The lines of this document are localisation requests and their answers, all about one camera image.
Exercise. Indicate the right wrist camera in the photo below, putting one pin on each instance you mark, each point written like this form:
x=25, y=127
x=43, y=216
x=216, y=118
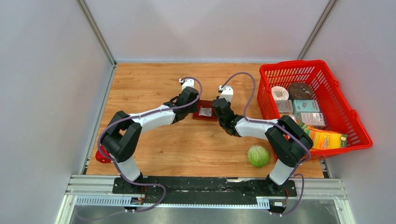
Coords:
x=226, y=92

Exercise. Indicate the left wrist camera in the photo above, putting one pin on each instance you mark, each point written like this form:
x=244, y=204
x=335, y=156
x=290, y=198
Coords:
x=187, y=82

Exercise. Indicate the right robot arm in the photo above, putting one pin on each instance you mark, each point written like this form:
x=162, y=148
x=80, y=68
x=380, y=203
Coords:
x=289, y=141

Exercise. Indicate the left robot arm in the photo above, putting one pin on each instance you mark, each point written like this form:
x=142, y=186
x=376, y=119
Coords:
x=119, y=139

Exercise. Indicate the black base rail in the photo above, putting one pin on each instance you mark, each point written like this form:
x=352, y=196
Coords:
x=208, y=191

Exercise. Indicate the teal carton box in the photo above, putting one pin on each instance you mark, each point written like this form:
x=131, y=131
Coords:
x=305, y=106

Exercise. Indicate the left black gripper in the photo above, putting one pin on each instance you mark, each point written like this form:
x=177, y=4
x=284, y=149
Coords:
x=195, y=108

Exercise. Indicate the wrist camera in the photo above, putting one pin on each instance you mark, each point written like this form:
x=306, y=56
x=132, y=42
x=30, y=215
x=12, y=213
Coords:
x=226, y=92
x=187, y=82

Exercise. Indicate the white tissue roll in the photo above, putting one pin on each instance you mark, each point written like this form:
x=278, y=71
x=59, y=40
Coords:
x=279, y=93

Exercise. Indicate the grey small box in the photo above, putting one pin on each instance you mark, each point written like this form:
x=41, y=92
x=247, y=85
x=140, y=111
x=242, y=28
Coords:
x=284, y=107

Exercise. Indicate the red paper box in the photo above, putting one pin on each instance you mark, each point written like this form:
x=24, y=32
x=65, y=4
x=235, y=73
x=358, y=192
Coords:
x=204, y=103

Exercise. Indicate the brown round package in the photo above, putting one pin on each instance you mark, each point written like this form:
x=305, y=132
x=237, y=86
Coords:
x=300, y=91

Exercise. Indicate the red plastic shopping basket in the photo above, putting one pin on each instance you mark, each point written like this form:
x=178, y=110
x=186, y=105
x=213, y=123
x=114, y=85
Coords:
x=338, y=115

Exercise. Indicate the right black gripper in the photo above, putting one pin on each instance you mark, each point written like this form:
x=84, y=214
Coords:
x=229, y=102

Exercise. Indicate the green cabbage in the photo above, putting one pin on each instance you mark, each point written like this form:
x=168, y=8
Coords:
x=258, y=156

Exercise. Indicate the pink white carton box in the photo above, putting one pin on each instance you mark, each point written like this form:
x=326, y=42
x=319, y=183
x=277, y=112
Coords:
x=315, y=119

